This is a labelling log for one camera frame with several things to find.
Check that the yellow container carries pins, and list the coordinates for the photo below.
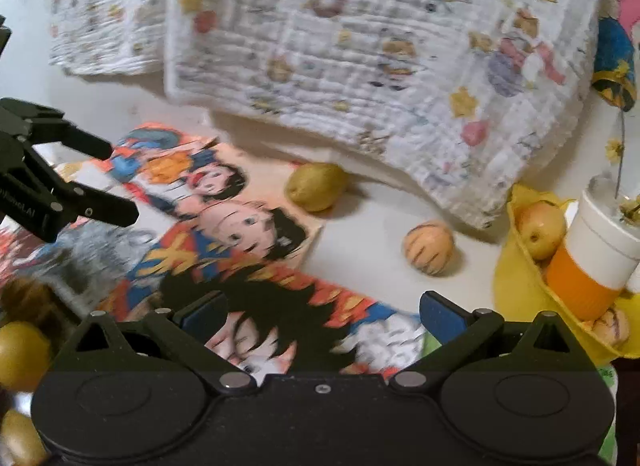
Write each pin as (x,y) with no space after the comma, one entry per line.
(515,271)

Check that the brown striped pepino melon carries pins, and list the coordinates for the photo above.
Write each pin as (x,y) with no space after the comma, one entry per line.
(27,298)

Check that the large printed white blanket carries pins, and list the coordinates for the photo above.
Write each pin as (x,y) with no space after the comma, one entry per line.
(375,45)

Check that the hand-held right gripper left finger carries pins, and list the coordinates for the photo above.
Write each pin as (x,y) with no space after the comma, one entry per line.
(200,321)

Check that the pale striped pepino melon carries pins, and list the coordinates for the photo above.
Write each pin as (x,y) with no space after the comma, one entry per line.
(429,248)

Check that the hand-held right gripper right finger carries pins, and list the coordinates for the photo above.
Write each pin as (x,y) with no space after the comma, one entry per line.
(440,315)

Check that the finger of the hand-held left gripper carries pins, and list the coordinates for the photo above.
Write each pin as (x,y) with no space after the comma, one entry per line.
(107,208)
(75,135)

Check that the round green pear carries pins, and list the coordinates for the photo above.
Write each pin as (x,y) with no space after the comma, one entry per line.
(22,353)

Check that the dried yellow flower stem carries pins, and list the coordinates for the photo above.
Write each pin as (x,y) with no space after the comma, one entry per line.
(631,212)

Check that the yellow-green pear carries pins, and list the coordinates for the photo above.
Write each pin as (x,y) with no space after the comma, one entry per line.
(315,187)

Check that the yellow red apple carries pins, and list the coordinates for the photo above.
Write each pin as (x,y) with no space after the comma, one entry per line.
(542,231)

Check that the grey cartoon poster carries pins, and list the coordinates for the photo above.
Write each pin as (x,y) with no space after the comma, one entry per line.
(100,246)

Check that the yellow lemon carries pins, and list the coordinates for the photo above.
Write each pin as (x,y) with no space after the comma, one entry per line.
(20,438)

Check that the white cup with orange band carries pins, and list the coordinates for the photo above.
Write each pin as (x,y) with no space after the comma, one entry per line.
(595,251)

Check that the small printed white blanket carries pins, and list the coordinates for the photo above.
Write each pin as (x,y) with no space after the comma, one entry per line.
(105,10)

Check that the pale striped fruit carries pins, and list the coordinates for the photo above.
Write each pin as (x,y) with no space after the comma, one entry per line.
(612,327)

